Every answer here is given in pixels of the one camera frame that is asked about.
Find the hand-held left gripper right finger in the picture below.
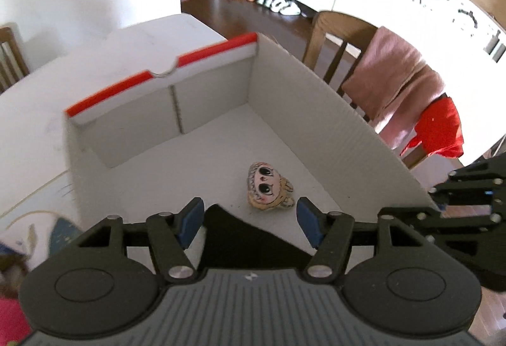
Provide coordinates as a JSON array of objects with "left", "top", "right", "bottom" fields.
[{"left": 296, "top": 197, "right": 429, "bottom": 284}]

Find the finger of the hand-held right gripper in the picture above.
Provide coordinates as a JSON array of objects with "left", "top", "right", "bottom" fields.
[
  {"left": 429, "top": 156, "right": 506, "bottom": 208},
  {"left": 411, "top": 208, "right": 506, "bottom": 252}
]

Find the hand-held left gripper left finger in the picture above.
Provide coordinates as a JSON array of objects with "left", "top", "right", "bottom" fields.
[{"left": 73, "top": 197, "right": 205, "bottom": 284}]

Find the cartoon face plush toy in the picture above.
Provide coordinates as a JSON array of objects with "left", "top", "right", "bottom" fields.
[{"left": 247, "top": 161, "right": 295, "bottom": 211}]

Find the red and white cardboard box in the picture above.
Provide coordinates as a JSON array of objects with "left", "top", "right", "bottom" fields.
[{"left": 64, "top": 32, "right": 439, "bottom": 256}]

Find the red garment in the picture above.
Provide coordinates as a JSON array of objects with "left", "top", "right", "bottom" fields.
[{"left": 399, "top": 95, "right": 465, "bottom": 159}]

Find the pink towel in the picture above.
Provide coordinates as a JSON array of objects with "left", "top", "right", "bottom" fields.
[{"left": 342, "top": 26, "right": 451, "bottom": 151}]

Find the wooden chair with towel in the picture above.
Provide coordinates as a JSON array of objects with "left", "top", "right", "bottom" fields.
[{"left": 302, "top": 10, "right": 433, "bottom": 170}]

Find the wooden slat-back chair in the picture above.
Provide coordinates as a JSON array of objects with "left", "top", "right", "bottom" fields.
[{"left": 0, "top": 24, "right": 31, "bottom": 94}]

